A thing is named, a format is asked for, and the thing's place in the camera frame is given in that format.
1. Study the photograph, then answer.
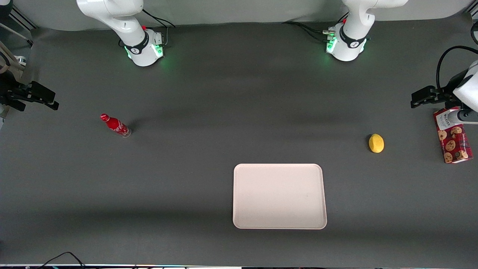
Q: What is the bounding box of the red cookie box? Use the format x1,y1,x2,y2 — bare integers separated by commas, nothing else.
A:
433,107,474,164

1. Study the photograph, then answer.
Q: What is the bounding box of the beige plastic tray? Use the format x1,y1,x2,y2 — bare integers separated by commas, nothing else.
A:
233,163,328,230

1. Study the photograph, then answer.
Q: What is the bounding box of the yellow lemon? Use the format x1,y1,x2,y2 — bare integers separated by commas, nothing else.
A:
369,134,385,154

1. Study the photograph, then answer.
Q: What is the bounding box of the red cola bottle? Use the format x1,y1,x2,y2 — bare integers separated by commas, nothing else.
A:
100,114,132,138

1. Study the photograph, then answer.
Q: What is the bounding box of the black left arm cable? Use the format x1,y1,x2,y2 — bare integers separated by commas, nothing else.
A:
436,46,478,90

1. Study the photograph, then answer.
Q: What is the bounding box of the aluminium frame rail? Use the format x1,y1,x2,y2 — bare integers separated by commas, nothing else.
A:
7,5,38,31

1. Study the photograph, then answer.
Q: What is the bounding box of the black left base cable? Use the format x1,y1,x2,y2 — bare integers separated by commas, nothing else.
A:
282,21,331,42

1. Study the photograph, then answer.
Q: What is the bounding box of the black base cable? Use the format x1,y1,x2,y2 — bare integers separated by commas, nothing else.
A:
282,21,331,42
141,9,176,29

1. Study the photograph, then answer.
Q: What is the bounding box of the black right base cable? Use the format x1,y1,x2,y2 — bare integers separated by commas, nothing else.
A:
141,9,176,29

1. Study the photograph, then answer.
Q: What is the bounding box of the black table edge cable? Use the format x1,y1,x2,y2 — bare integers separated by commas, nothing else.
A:
37,251,87,269

